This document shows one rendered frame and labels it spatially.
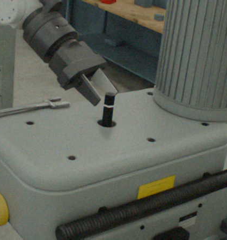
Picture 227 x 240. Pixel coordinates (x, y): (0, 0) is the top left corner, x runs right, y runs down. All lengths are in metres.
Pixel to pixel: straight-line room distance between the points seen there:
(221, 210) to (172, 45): 0.40
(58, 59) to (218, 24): 0.31
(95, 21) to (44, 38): 7.26
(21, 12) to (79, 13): 7.58
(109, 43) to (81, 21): 1.32
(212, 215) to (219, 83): 0.32
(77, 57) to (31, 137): 0.18
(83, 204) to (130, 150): 0.13
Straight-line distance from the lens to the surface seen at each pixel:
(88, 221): 0.87
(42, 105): 1.05
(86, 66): 0.99
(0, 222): 0.95
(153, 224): 1.06
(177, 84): 1.07
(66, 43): 1.01
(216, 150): 1.07
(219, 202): 1.21
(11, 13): 1.03
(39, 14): 1.03
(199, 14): 1.02
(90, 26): 8.36
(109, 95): 0.98
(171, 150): 0.97
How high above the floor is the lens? 2.32
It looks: 24 degrees down
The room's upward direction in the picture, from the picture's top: 6 degrees clockwise
